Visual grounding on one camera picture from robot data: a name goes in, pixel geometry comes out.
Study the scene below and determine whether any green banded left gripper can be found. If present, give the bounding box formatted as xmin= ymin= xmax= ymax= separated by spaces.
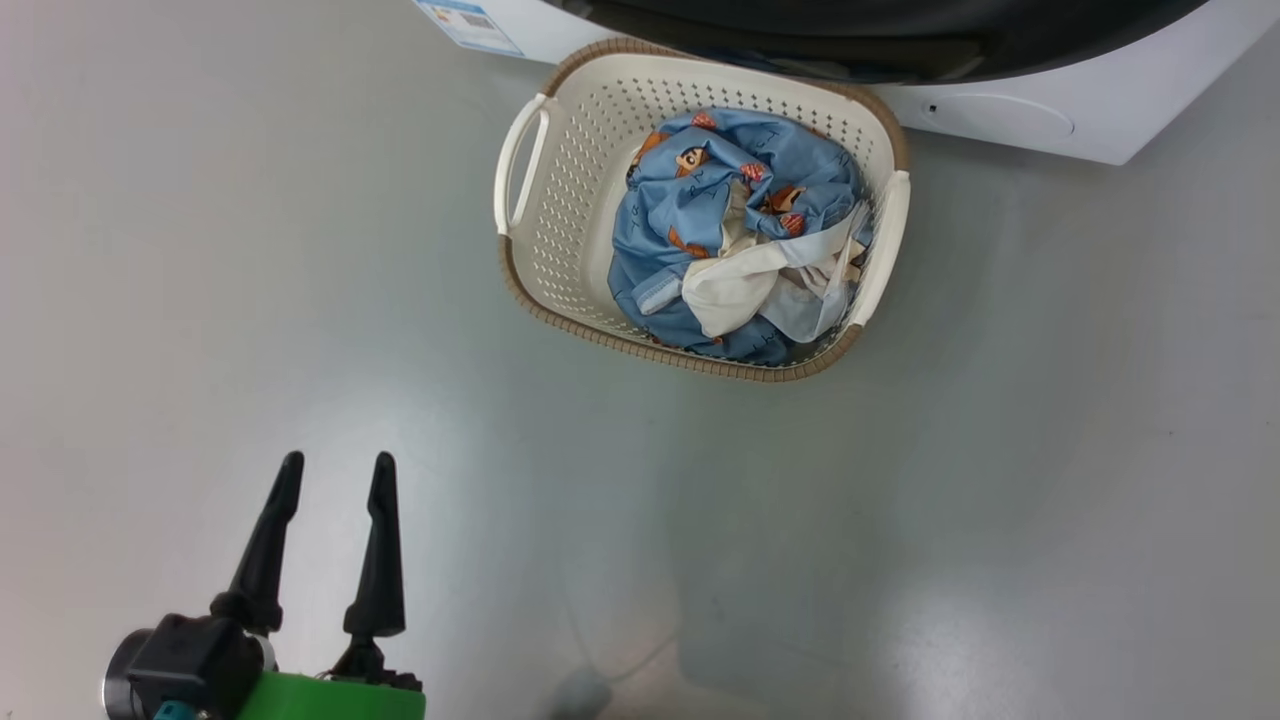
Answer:
xmin=210 ymin=450 xmax=427 ymax=720

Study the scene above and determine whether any cream white cloth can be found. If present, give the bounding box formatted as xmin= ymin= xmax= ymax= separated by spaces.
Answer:
xmin=682 ymin=185 xmax=801 ymax=339

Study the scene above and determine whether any pale grey cloth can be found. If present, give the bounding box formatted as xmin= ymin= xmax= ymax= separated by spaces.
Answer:
xmin=775 ymin=205 xmax=873 ymax=343

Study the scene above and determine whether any black round washing machine door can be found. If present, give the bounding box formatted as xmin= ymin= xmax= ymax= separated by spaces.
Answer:
xmin=545 ymin=0 xmax=1213 ymax=87

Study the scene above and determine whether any cream perforated laundry basket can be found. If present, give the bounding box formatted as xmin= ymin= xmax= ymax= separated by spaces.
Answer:
xmin=493 ymin=38 xmax=912 ymax=383

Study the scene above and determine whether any white washing machine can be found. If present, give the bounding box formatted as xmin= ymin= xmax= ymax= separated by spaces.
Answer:
xmin=413 ymin=0 xmax=1280 ymax=167

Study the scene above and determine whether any blue energy label sticker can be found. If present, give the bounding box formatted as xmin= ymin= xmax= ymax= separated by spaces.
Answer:
xmin=414 ymin=0 xmax=524 ymax=57

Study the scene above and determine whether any round white filter cover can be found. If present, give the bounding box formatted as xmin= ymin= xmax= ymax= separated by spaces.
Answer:
xmin=920 ymin=93 xmax=1077 ymax=142

